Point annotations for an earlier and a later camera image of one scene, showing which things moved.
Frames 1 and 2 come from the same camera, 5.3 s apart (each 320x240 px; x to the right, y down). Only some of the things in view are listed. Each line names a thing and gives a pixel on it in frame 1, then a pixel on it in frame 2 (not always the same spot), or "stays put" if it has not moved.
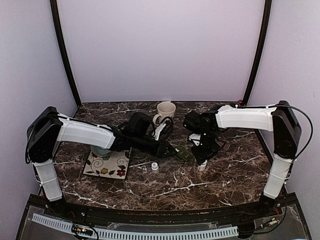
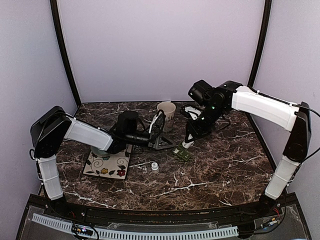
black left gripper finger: (169, 150) → (163, 143)
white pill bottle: (202, 167) → (187, 145)
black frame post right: (263, 47) stays put
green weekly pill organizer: (183, 153) stays put
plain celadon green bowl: (99, 151) stays put
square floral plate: (115, 165) stays put
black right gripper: (201, 156) → (197, 131)
